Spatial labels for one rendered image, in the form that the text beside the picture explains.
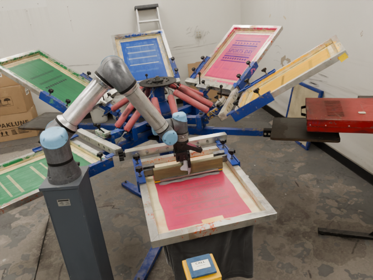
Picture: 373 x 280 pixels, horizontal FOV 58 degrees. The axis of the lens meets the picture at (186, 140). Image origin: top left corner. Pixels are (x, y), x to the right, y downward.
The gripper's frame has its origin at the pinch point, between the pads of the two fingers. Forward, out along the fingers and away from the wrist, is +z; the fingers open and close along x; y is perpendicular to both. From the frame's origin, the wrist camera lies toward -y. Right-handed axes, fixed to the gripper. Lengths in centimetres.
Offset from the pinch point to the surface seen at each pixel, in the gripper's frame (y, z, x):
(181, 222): 13.6, 4.8, 38.5
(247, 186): -25.3, 1.2, 26.1
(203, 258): 10, 3, 66
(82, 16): 66, -68, -421
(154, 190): 22.0, 4.7, 6.5
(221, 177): -17.3, 4.9, 6.9
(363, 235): -138, 97, -11
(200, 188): -2.6, 4.8, 13.6
